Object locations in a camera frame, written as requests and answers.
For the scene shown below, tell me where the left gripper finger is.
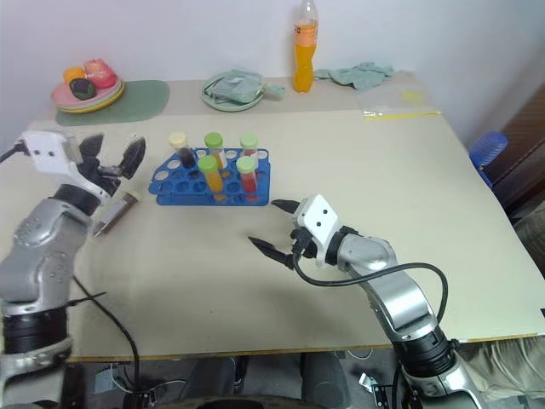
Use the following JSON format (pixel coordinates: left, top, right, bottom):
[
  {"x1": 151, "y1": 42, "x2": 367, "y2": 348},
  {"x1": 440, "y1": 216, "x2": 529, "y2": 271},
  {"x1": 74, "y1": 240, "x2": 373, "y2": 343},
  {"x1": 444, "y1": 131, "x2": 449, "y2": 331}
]
[
  {"x1": 77, "y1": 133, "x2": 106, "y2": 163},
  {"x1": 117, "y1": 135, "x2": 147, "y2": 180}
]

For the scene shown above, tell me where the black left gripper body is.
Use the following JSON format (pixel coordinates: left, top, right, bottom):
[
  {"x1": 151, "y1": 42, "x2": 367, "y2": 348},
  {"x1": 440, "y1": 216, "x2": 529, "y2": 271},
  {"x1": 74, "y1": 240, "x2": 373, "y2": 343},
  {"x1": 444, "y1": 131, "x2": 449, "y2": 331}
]
[{"x1": 79, "y1": 156, "x2": 124, "y2": 199}]

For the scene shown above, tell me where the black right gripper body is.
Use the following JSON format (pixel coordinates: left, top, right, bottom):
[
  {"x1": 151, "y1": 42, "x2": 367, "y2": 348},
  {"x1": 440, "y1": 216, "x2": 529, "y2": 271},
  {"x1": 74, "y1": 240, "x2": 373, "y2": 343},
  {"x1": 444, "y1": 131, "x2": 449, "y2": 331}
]
[{"x1": 289, "y1": 227, "x2": 318, "y2": 261}]

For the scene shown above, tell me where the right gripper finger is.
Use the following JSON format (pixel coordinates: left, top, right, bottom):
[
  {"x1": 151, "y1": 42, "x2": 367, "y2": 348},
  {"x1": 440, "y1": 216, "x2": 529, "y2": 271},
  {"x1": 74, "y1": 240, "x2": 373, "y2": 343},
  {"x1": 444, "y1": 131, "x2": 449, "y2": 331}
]
[
  {"x1": 271, "y1": 199, "x2": 301, "y2": 220},
  {"x1": 247, "y1": 235, "x2": 295, "y2": 271}
]

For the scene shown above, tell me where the blue test tube rack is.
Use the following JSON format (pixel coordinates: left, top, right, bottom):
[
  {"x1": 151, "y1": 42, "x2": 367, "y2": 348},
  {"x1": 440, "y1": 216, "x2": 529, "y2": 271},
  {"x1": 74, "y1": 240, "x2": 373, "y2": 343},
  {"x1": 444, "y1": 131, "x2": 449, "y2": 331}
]
[{"x1": 147, "y1": 147, "x2": 272, "y2": 207}]

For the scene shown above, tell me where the cream-capped brown liquid tube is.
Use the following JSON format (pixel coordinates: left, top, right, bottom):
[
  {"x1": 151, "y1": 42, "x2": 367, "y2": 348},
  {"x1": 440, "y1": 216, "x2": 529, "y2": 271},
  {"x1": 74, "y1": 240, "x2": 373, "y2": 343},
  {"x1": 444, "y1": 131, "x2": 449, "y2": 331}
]
[{"x1": 90, "y1": 189, "x2": 143, "y2": 238}]

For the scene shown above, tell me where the stack of coloured plates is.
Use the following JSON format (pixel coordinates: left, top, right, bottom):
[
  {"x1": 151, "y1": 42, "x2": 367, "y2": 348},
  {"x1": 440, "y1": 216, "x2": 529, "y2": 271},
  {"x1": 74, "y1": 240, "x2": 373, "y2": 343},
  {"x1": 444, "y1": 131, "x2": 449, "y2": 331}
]
[{"x1": 50, "y1": 78, "x2": 126, "y2": 115}]

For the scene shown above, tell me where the green-capped red liquid tube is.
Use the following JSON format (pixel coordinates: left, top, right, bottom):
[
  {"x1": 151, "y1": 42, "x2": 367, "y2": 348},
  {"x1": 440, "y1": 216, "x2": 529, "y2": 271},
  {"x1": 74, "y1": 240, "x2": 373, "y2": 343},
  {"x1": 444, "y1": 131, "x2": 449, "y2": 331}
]
[
  {"x1": 239, "y1": 134, "x2": 260, "y2": 168},
  {"x1": 235, "y1": 155, "x2": 261, "y2": 202}
]

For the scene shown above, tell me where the cream-capped dark liquid tube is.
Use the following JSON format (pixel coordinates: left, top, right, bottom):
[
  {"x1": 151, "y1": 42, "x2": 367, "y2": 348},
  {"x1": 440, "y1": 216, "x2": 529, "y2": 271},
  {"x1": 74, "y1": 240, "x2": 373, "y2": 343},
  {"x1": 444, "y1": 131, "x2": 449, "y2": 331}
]
[{"x1": 168, "y1": 131, "x2": 195, "y2": 170}]

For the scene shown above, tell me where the green placemat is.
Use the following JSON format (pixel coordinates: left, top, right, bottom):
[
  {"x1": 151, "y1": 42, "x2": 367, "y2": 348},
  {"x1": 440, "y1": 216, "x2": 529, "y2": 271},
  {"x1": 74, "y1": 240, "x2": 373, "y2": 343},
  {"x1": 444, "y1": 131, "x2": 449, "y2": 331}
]
[{"x1": 54, "y1": 79, "x2": 171, "y2": 127}]

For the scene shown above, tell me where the dark toy avocado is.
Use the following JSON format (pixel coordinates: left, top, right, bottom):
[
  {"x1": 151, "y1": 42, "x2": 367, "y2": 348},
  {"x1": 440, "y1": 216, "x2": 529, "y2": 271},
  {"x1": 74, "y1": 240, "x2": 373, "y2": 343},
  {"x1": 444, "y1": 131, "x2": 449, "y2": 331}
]
[{"x1": 68, "y1": 77, "x2": 96, "y2": 101}]

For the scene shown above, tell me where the pink toy peach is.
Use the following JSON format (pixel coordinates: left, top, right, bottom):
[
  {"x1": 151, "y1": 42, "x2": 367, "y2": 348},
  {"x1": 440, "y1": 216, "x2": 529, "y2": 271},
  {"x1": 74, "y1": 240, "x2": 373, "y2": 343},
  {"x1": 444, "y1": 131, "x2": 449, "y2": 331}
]
[{"x1": 82, "y1": 58, "x2": 118, "y2": 89}]

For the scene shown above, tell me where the orange toy fruit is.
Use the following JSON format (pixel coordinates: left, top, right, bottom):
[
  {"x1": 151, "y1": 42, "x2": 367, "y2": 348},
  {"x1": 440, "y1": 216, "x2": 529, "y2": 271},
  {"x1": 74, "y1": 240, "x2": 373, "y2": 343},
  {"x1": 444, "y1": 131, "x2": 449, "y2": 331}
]
[{"x1": 62, "y1": 66, "x2": 89, "y2": 85}]

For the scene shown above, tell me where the green-capped orange liquid tube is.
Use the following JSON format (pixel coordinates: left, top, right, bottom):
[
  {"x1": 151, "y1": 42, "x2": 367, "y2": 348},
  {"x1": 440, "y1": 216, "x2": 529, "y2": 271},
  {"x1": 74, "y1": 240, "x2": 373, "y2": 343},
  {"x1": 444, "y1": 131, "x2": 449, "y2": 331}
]
[{"x1": 196, "y1": 155, "x2": 226, "y2": 202}]

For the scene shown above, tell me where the green-capped yellow liquid tube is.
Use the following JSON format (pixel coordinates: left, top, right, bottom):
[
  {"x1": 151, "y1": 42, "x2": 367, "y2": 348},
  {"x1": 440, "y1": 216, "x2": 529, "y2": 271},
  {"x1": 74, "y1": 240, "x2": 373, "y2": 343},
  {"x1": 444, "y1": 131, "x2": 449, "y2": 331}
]
[{"x1": 204, "y1": 132, "x2": 227, "y2": 170}]

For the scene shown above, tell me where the green round plate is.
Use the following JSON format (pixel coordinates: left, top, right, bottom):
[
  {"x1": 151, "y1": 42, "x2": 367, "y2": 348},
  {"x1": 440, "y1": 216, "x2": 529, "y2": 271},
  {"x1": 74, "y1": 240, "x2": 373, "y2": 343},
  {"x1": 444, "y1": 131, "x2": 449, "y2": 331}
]
[{"x1": 200, "y1": 70, "x2": 267, "y2": 113}]

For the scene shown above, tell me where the green plate with cloth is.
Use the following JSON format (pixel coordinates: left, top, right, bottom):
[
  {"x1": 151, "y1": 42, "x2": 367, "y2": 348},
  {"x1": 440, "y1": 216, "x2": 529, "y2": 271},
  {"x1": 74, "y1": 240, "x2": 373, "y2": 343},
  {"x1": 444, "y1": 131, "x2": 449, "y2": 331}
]
[{"x1": 203, "y1": 71, "x2": 285, "y2": 107}]

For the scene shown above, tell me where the dark rounded shape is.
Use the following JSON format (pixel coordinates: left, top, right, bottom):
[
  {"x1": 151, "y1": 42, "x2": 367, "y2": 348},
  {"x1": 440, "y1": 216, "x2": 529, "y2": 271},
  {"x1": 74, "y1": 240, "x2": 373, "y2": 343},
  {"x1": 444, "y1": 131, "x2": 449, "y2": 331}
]
[
  {"x1": 299, "y1": 350, "x2": 355, "y2": 409},
  {"x1": 186, "y1": 354, "x2": 250, "y2": 404}
]

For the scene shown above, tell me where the clear plastic zip bag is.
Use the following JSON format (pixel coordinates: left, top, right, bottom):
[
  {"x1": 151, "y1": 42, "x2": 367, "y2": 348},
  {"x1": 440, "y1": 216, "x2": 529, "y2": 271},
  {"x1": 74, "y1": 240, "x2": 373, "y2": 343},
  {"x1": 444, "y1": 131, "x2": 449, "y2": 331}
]
[{"x1": 356, "y1": 86, "x2": 443, "y2": 124}]

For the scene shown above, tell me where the crumpled green cloth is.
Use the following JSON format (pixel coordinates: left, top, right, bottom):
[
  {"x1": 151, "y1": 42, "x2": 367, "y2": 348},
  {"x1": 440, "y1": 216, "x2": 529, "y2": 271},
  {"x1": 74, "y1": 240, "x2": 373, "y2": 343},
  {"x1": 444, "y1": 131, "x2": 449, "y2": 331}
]
[{"x1": 313, "y1": 61, "x2": 396, "y2": 93}]

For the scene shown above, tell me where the orange soda bottle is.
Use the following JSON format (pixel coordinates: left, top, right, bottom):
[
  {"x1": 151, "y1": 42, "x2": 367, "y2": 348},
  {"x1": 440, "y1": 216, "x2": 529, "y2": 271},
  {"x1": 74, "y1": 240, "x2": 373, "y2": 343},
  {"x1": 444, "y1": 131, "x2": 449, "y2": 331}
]
[{"x1": 291, "y1": 0, "x2": 321, "y2": 95}]

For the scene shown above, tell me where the blue plastic stool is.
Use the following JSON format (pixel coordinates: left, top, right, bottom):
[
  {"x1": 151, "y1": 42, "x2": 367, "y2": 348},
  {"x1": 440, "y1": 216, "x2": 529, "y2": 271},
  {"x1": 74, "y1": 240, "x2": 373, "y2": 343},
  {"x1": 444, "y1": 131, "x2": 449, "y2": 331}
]
[{"x1": 468, "y1": 131, "x2": 510, "y2": 187}]

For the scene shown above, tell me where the brown wooden furniture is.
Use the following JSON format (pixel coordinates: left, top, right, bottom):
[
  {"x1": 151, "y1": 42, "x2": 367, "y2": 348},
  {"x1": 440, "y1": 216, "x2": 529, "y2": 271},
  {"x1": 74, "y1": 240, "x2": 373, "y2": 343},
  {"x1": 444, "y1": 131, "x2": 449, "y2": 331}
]
[{"x1": 484, "y1": 79, "x2": 545, "y2": 216}]

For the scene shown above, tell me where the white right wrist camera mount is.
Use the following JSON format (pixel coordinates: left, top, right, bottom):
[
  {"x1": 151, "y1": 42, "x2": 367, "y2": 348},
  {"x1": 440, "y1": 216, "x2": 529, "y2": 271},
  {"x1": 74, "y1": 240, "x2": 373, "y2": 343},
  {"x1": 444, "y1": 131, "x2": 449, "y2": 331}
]
[{"x1": 295, "y1": 194, "x2": 341, "y2": 269}]

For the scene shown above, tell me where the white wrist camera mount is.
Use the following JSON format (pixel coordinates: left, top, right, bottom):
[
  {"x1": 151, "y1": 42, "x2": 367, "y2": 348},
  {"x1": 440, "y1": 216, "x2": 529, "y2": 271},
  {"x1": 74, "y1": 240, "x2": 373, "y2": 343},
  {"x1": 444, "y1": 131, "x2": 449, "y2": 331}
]
[
  {"x1": 295, "y1": 194, "x2": 341, "y2": 269},
  {"x1": 20, "y1": 130, "x2": 112, "y2": 208}
]

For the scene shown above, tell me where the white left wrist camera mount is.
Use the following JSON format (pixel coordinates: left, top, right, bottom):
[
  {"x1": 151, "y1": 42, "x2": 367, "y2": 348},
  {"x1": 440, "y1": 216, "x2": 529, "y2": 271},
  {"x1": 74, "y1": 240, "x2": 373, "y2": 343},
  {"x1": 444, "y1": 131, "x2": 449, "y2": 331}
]
[{"x1": 20, "y1": 130, "x2": 112, "y2": 208}]

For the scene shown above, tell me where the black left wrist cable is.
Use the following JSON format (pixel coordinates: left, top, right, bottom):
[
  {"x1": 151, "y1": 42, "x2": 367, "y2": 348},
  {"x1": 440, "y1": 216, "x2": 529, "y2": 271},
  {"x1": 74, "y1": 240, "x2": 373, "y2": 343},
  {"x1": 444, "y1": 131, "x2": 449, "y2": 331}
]
[{"x1": 0, "y1": 142, "x2": 27, "y2": 165}]

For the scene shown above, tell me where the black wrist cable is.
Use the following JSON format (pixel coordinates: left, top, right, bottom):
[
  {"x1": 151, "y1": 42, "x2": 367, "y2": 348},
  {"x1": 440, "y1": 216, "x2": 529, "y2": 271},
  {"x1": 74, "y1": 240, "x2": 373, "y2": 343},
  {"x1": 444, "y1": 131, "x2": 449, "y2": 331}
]
[
  {"x1": 292, "y1": 250, "x2": 450, "y2": 334},
  {"x1": 0, "y1": 142, "x2": 27, "y2": 165}
]

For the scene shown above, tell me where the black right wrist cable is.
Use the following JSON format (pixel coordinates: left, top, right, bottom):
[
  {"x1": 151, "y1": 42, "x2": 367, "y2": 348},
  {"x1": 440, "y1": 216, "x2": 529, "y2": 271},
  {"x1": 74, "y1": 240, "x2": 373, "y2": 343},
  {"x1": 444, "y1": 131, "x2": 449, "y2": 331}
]
[{"x1": 292, "y1": 250, "x2": 450, "y2": 334}]

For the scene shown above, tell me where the thin black cable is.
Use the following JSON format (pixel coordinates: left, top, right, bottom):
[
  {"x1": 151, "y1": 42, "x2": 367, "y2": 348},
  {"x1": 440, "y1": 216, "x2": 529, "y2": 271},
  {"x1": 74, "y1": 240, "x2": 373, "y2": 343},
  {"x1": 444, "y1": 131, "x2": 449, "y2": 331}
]
[{"x1": 69, "y1": 274, "x2": 144, "y2": 409}]

